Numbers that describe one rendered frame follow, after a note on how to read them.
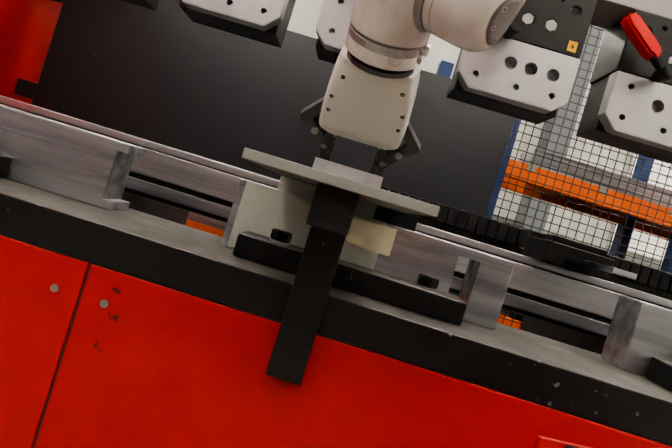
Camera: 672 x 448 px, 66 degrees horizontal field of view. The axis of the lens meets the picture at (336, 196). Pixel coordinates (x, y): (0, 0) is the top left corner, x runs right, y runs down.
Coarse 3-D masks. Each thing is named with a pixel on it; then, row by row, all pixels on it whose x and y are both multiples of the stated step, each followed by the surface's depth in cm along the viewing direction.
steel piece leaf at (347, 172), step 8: (320, 160) 62; (320, 168) 62; (328, 168) 62; (336, 168) 62; (344, 168) 62; (352, 168) 62; (344, 176) 62; (352, 176) 62; (360, 176) 62; (368, 176) 62; (376, 176) 61; (368, 184) 62; (376, 184) 61
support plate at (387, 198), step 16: (256, 160) 45; (272, 160) 45; (288, 176) 62; (304, 176) 45; (320, 176) 45; (336, 176) 45; (352, 192) 47; (368, 192) 45; (384, 192) 45; (400, 208) 52; (416, 208) 45; (432, 208) 45
